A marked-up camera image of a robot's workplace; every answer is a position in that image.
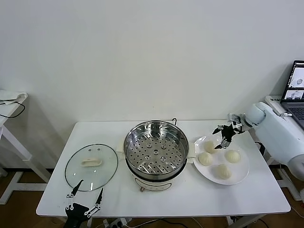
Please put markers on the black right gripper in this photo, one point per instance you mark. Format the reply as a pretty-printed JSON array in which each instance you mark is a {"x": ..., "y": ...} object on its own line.
[{"x": 229, "y": 131}]

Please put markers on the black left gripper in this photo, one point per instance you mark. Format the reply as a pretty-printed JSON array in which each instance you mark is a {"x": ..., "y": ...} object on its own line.
[{"x": 76, "y": 211}]

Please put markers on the white steamed baozi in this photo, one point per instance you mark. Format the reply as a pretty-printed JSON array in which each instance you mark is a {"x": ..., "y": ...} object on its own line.
[
  {"x": 209, "y": 147},
  {"x": 205, "y": 158},
  {"x": 222, "y": 171},
  {"x": 232, "y": 156}
]

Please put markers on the round glass pot lid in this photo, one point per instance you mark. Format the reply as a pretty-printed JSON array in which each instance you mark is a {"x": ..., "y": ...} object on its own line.
[{"x": 104, "y": 161}]

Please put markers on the perforated steel steamer basket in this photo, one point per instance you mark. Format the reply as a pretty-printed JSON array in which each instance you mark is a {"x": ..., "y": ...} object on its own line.
[{"x": 175, "y": 152}]

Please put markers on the white power strip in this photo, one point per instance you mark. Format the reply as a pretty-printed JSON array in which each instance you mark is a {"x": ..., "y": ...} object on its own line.
[{"x": 117, "y": 222}]

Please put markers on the white round plate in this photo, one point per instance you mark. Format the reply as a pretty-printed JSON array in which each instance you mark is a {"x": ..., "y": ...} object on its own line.
[{"x": 209, "y": 174}]

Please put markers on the grey open laptop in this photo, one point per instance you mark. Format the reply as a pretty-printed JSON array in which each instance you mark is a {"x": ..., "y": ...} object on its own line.
[{"x": 295, "y": 78}]

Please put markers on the white side table with cloth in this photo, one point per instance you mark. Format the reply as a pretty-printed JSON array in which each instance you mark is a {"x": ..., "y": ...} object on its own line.
[{"x": 7, "y": 109}]

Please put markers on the white folded cloth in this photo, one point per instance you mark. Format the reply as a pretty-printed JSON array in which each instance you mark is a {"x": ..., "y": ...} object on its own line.
[{"x": 12, "y": 96}]

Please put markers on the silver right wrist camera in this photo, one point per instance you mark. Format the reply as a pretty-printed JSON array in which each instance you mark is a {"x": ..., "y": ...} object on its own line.
[{"x": 234, "y": 118}]

